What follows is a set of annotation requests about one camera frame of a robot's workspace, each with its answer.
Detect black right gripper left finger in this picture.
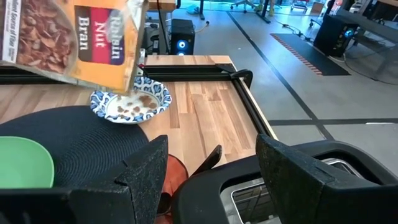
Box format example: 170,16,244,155
0,135,169,224

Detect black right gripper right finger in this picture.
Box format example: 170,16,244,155
255,133,398,224

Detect Raisin Nut Bran cereal box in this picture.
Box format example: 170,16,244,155
0,0,149,96

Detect orange faceted plastic cup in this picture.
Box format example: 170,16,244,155
155,154,190,224

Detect dark round woven placemat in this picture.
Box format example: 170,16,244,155
0,105,150,189

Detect black four-slot toaster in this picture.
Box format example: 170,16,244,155
172,139,398,224

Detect cereal flakes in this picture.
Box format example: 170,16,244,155
116,93,159,114

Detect blue white patterned bowl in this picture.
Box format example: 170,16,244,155
90,76,173,125

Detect green plate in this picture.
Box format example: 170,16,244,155
0,136,55,190

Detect black floor mat red stripe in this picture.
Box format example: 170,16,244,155
269,32,351,77

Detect black computer tower blue light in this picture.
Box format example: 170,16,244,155
170,18,197,56
313,14,359,58

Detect black aluminium table frame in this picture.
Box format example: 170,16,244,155
0,63,279,139

